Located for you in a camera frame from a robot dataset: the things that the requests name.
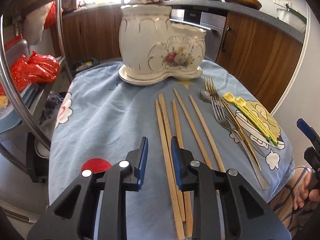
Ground wooden chopstick three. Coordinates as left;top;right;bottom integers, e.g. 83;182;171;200
172;100;193;238

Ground silver flower spoon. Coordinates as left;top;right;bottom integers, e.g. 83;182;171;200
200;89;211;103

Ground stainless steel oven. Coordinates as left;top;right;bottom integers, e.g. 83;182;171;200
170;9;226;62

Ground wooden chopstick four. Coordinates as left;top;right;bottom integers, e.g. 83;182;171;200
173;88;213;169

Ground wooden chopstick five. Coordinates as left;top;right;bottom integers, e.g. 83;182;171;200
189;95;226;172

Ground white ceramic utensil holder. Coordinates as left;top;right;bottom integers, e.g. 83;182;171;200
118;4;206;86

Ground metal shelf rack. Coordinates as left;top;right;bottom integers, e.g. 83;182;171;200
0;0;73;156

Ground red plastic bag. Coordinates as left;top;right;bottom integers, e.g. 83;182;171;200
10;51;60;92

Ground person's right hand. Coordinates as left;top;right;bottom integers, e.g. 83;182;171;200
293;172;320;211

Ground silver fork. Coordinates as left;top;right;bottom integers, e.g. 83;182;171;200
211;96;270;190

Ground gold fork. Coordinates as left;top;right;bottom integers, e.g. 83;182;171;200
204;75;262;171

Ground hanging red bag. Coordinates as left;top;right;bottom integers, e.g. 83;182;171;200
44;1;56;29

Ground rice cooker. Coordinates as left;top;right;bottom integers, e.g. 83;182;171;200
61;0;80;14

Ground blue cartoon tablecloth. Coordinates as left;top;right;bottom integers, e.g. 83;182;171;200
48;61;295;239

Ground white hanging bag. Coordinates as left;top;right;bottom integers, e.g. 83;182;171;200
22;3;52;46

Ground wooden chopstick two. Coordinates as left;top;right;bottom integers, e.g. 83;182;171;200
158;93;185;222

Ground wooden chopstick one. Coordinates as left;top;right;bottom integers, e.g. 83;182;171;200
155;100;185;239

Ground trash bin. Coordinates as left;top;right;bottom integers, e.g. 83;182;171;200
71;57;100;77

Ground yellow tulip plastic spoon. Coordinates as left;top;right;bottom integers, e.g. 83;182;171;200
223;92;278;146

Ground wooden kitchen cabinets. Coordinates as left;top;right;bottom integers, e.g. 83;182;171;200
62;4;305;111

